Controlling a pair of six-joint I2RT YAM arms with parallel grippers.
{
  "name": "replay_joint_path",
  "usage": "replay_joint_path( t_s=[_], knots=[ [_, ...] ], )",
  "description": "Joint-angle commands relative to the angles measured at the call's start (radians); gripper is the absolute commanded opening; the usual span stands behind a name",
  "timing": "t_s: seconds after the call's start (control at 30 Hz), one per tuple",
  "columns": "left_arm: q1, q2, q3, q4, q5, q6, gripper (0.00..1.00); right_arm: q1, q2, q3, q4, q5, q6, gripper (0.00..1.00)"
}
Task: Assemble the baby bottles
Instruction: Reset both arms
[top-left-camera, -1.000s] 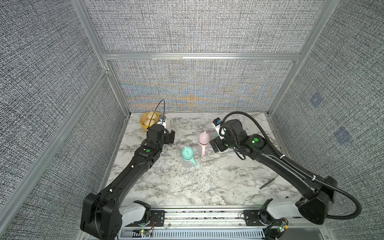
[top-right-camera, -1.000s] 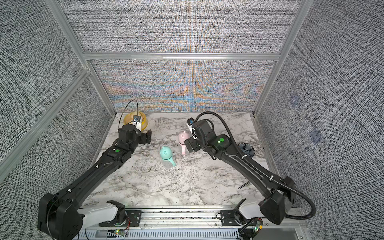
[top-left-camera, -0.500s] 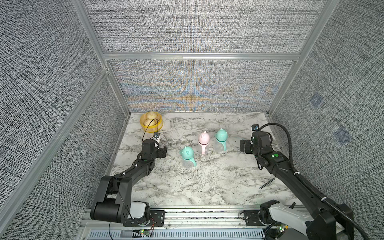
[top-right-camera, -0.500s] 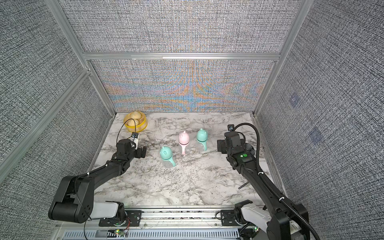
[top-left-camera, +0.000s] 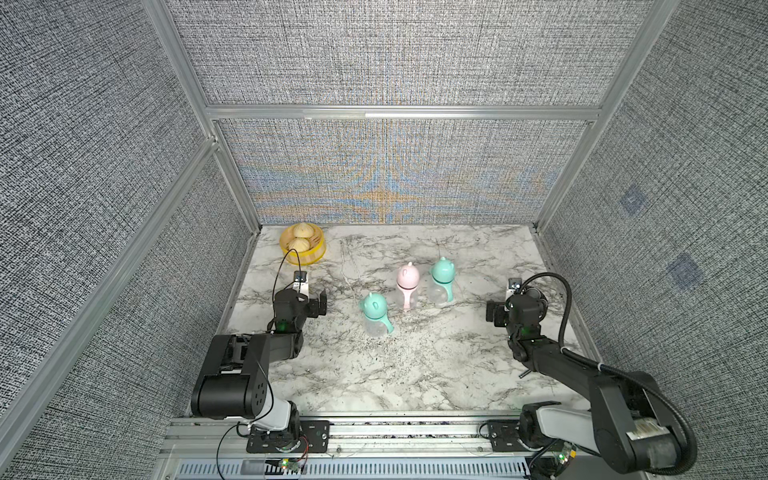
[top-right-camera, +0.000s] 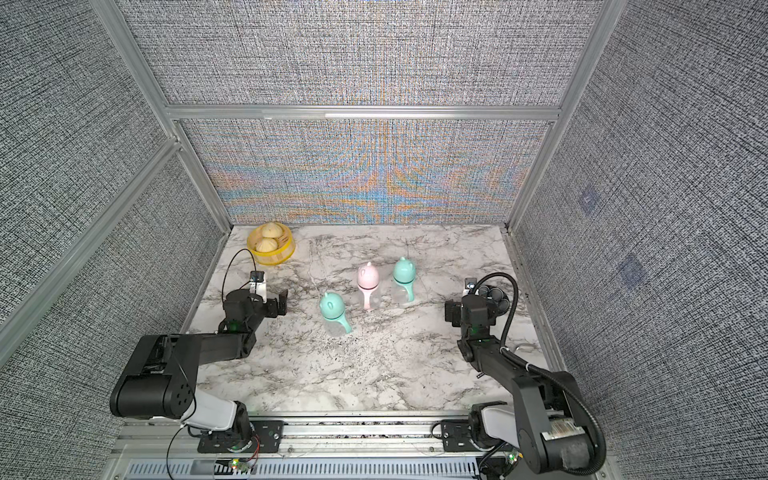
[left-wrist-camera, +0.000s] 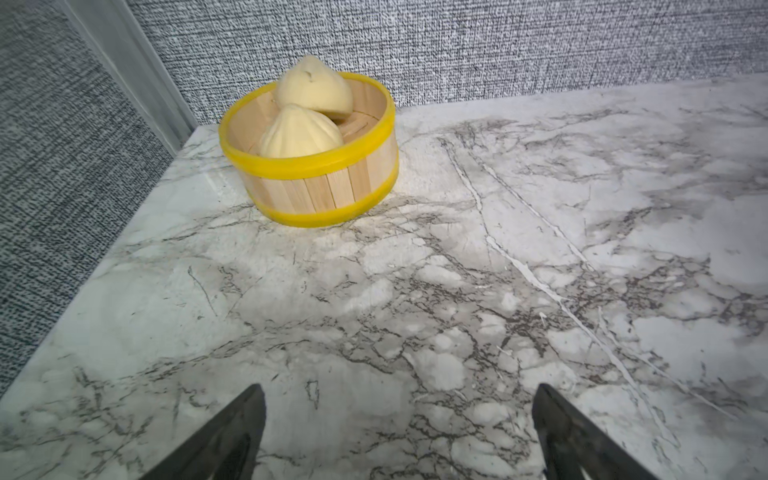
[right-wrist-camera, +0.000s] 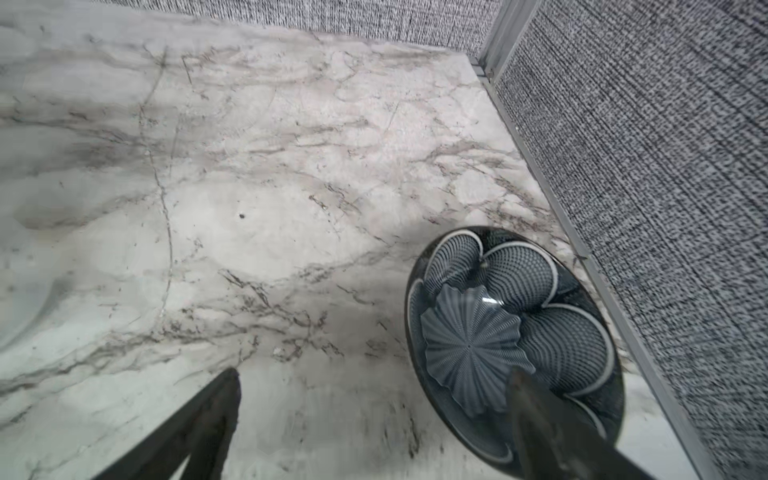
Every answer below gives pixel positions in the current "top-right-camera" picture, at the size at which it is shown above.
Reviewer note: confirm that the clear baby bottle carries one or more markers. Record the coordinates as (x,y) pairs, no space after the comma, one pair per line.
(402,293)

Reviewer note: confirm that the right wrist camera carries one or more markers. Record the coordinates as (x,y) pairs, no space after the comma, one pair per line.
(470,285)

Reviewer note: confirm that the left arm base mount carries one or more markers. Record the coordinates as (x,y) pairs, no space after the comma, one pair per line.
(263,435)

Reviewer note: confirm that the aluminium front rail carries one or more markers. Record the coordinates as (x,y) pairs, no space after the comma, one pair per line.
(299,435)

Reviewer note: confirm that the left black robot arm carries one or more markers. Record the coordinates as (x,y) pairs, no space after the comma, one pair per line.
(160,377)

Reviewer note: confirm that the lower beige bun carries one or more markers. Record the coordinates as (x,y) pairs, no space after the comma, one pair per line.
(266,245)

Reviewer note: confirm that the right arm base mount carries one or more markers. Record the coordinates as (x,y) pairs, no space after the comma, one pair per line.
(459,436)

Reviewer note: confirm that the mint bottle cap front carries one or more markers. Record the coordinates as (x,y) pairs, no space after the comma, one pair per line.
(404,271)

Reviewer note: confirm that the upper beige bun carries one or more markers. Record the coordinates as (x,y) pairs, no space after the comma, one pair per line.
(271,230)

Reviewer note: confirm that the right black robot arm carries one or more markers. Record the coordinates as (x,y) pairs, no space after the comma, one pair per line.
(546,421)

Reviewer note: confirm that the pink bottle cap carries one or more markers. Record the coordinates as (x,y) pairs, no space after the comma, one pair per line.
(368,277)

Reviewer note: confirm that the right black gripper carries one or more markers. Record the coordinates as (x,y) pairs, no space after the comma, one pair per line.
(453,311)

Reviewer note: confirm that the yellow steamer basket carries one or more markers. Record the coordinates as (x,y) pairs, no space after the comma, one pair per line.
(283,253)

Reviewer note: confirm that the mint bottle cap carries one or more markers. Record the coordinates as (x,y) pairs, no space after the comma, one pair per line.
(404,271)
(332,306)

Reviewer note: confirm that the dark blue flower dish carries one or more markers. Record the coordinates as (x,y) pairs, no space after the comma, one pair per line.
(498,300)

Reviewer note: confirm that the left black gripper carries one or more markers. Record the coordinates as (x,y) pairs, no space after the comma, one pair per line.
(271,305)

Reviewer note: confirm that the beige bun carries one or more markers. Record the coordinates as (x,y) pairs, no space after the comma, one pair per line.
(266,245)
(271,230)

